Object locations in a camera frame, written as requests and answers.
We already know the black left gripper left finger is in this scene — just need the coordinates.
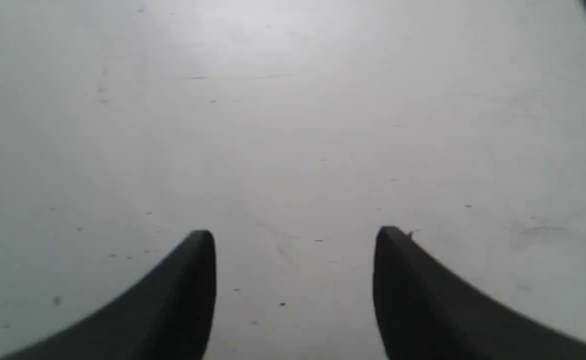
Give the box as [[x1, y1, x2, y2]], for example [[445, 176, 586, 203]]
[[6, 230, 217, 360]]

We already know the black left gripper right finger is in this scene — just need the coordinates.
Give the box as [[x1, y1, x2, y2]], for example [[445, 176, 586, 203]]
[[373, 226, 586, 360]]

